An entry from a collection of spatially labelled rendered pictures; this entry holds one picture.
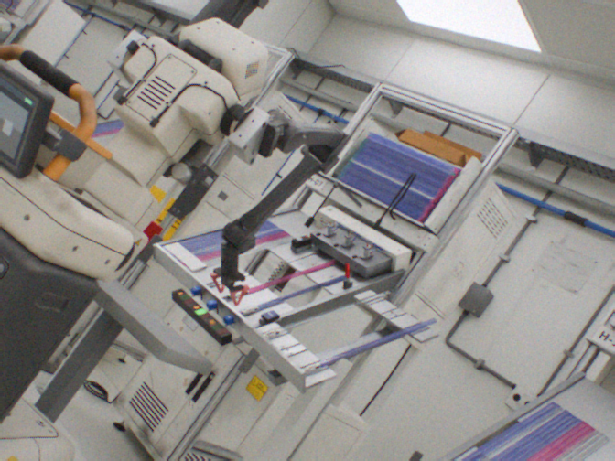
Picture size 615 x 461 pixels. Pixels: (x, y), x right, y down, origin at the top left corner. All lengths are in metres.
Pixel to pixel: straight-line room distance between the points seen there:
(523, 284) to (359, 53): 2.53
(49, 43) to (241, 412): 4.73
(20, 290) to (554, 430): 1.43
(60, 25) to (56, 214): 5.45
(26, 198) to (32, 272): 0.14
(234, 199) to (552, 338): 1.87
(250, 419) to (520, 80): 3.14
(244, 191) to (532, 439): 2.39
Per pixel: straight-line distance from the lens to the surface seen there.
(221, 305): 2.46
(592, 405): 2.27
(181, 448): 2.40
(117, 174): 1.84
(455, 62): 5.30
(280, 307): 2.46
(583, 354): 2.40
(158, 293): 3.95
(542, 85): 4.89
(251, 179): 3.97
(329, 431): 2.92
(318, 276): 2.66
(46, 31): 6.76
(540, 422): 2.14
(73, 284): 1.50
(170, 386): 2.95
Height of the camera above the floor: 0.93
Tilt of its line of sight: 3 degrees up
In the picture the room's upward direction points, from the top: 36 degrees clockwise
